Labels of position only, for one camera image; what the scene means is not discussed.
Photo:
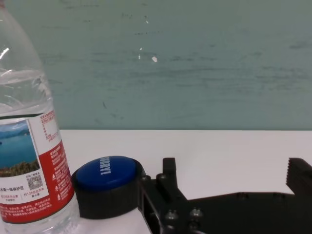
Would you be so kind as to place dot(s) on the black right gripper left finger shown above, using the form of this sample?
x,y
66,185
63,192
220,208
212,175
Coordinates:
x,y
168,190

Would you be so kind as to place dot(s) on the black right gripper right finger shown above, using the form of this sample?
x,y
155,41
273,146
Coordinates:
x,y
299,178

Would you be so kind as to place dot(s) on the clear red-capped water bottle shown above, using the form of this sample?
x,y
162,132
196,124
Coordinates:
x,y
29,97

